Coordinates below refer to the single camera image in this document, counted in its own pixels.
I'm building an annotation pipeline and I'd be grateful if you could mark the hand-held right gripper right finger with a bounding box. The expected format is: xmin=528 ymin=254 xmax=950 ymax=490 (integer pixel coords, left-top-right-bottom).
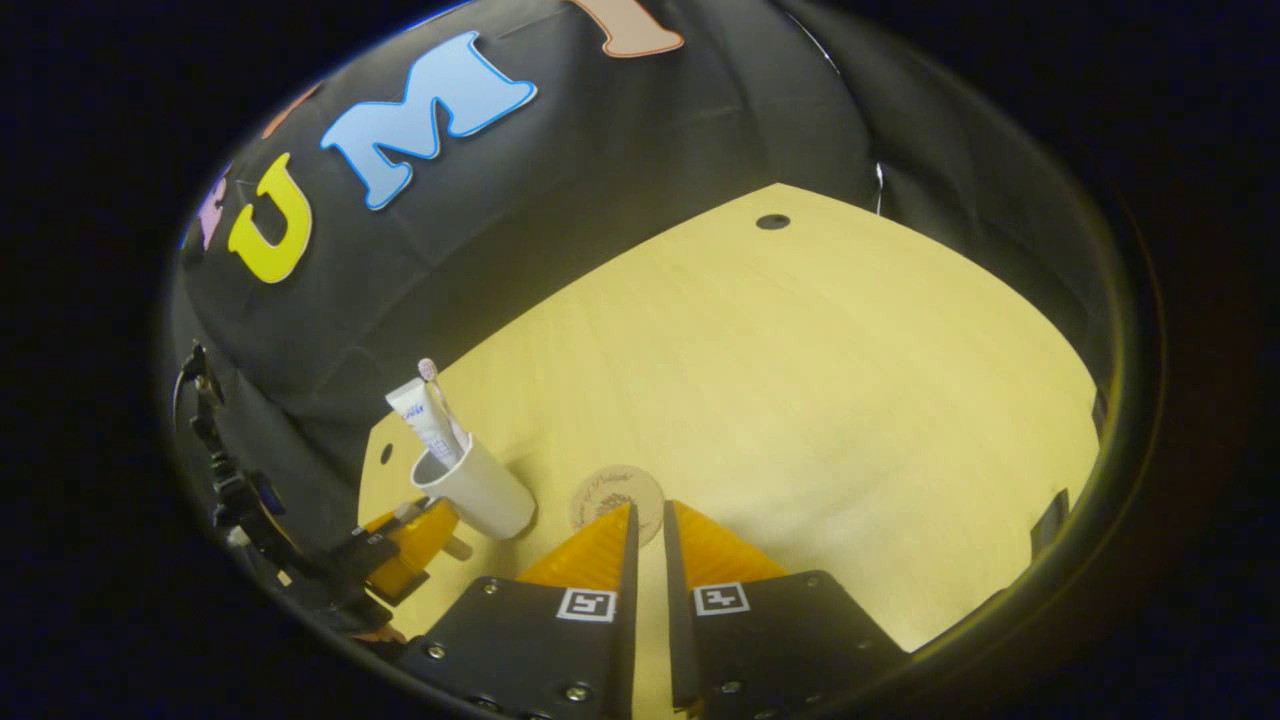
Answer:
xmin=661 ymin=499 xmax=912 ymax=717

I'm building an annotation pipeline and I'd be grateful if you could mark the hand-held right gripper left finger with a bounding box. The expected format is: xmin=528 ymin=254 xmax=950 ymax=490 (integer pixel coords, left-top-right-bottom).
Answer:
xmin=400 ymin=501 xmax=642 ymax=720

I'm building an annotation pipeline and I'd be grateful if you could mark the white cup with wooden handle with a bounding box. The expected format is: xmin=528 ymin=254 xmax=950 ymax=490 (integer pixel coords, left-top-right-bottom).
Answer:
xmin=410 ymin=430 xmax=538 ymax=564

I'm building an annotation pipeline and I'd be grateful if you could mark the white toothpaste tube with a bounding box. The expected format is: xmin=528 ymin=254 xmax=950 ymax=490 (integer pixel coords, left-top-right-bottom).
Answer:
xmin=386 ymin=378 xmax=464 ymax=471

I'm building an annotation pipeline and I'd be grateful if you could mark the white toothbrush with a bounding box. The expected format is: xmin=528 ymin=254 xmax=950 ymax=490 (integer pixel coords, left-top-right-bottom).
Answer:
xmin=417 ymin=357 xmax=471 ymax=453

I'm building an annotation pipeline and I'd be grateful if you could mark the round cork coaster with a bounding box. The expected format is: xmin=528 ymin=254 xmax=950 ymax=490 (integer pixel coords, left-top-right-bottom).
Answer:
xmin=570 ymin=465 xmax=666 ymax=548

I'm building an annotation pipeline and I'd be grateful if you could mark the light wooden desktop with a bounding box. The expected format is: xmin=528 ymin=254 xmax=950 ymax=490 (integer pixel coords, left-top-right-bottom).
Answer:
xmin=357 ymin=183 xmax=1101 ymax=720

